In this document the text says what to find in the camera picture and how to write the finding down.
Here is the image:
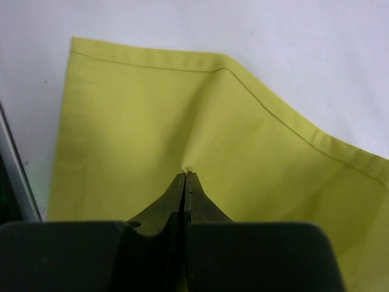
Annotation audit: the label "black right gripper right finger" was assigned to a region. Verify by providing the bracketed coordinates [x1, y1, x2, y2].
[184, 172, 232, 291]

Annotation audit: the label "yellow-green trousers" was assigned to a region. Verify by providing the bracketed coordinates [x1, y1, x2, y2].
[47, 37, 388, 291]

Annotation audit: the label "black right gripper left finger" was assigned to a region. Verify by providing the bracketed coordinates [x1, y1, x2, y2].
[126, 173, 185, 291]

